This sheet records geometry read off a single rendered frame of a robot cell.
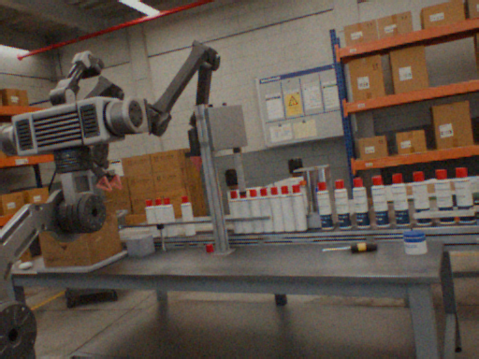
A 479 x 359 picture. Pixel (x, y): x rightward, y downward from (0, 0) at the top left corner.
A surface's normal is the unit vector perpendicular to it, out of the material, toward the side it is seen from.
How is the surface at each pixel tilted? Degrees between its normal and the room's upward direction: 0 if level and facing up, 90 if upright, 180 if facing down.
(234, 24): 90
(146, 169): 90
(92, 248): 90
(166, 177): 89
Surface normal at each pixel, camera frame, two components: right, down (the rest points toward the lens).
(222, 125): 0.42, -0.02
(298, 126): -0.36, 0.11
